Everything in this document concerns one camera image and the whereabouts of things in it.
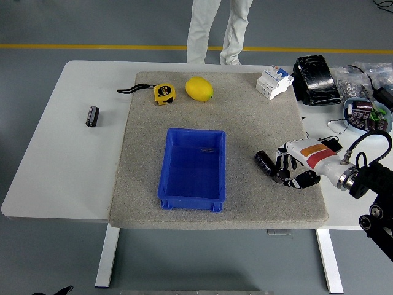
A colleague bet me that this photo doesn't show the grey-brown mat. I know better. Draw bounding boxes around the grey-brown mat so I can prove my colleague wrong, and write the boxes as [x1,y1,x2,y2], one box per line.
[107,71,329,230]

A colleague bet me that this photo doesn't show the white table leg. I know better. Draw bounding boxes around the white table leg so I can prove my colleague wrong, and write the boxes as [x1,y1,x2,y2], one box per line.
[94,227,120,288]
[316,229,344,294]

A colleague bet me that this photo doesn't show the clear bag of washers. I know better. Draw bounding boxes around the clear bag of washers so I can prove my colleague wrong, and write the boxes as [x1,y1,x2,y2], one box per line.
[334,66,374,101]

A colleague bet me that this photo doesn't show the clear plastic bag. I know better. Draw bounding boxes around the clear plastic bag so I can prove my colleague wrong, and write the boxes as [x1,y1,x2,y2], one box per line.
[352,61,393,90]

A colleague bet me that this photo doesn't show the yellow lemon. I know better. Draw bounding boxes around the yellow lemon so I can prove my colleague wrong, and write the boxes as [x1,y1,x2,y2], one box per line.
[185,76,214,102]

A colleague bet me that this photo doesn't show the light blue bowl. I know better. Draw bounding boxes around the light blue bowl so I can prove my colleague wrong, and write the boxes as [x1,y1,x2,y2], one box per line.
[343,97,393,136]

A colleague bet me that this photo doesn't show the person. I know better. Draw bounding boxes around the person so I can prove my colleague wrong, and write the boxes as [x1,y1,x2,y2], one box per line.
[186,0,254,66]

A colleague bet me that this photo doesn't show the black glossy case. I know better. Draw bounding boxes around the black glossy case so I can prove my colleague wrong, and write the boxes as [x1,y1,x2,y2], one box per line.
[290,54,343,107]

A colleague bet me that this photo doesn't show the green plastic clips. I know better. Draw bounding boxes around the green plastic clips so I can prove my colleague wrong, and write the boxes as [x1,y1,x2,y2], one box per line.
[370,107,386,122]

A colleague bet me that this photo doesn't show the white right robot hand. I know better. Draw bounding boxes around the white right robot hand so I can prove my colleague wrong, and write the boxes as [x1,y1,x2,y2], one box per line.
[274,138,350,190]

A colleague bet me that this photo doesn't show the black power adapter with cable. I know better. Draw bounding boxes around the black power adapter with cable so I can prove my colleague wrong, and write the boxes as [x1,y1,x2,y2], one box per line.
[345,64,393,109]

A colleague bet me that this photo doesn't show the yellow tape measure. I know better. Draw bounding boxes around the yellow tape measure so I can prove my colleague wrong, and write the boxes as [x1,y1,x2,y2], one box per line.
[117,83,177,106]

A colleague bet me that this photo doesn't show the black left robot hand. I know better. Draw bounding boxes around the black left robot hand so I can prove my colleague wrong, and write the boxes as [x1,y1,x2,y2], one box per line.
[32,285,75,295]

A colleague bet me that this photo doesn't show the white circuit breaker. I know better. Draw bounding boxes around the white circuit breaker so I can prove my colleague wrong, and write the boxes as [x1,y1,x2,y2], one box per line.
[255,65,295,101]

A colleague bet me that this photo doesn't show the blue plastic box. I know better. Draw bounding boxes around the blue plastic box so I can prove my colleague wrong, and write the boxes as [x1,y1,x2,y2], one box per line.
[157,127,227,213]

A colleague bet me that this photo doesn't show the black floor cable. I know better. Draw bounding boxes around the black floor cable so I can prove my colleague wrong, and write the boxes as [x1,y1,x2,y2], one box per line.
[373,0,393,13]

